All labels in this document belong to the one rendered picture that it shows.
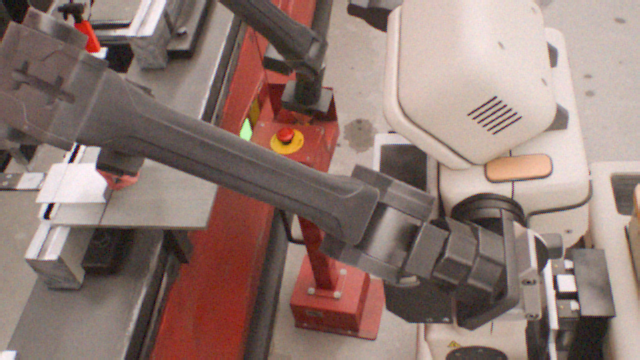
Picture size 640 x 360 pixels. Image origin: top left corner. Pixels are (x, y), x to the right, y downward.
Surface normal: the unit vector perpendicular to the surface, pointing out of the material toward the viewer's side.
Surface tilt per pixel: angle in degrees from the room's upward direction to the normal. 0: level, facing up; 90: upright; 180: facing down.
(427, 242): 53
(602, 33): 0
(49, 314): 0
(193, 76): 0
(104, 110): 66
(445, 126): 90
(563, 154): 8
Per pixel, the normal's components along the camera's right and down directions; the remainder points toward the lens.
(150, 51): -0.12, 0.77
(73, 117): 0.53, 0.23
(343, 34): -0.13, -0.64
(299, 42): 0.73, 0.10
